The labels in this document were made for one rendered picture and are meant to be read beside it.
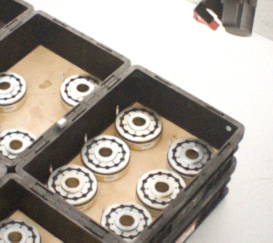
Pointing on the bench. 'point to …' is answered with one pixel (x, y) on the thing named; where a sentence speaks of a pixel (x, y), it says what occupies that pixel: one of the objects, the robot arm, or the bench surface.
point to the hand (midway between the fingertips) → (208, 3)
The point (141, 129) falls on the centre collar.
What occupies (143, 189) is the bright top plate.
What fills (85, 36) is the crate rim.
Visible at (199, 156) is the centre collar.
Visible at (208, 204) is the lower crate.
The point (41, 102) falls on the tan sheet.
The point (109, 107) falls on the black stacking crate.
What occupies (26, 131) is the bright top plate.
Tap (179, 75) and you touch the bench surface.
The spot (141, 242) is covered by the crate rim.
